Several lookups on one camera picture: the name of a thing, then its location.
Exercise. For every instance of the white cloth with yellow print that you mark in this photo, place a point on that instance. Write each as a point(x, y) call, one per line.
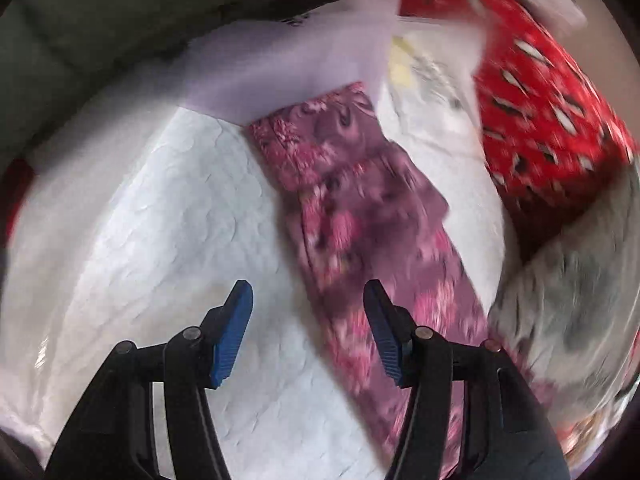
point(435, 105)

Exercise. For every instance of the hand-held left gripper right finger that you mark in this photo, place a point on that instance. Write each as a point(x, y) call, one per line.
point(384, 332)

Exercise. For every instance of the purple floral pants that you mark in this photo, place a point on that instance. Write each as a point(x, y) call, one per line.
point(360, 210)

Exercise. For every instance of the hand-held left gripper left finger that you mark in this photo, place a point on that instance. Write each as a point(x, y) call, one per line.
point(232, 332)

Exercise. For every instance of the dark grey headboard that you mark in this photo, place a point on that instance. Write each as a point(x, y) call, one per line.
point(100, 20)

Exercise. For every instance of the lavender cloth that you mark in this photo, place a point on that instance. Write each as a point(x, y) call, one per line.
point(300, 60)

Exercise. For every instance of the white quilted bedspread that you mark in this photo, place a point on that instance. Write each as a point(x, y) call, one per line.
point(150, 235)

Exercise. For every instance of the grey cloth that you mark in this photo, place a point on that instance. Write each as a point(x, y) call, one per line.
point(575, 285)

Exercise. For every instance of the red patterned blanket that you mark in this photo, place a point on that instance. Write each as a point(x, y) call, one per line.
point(540, 125)

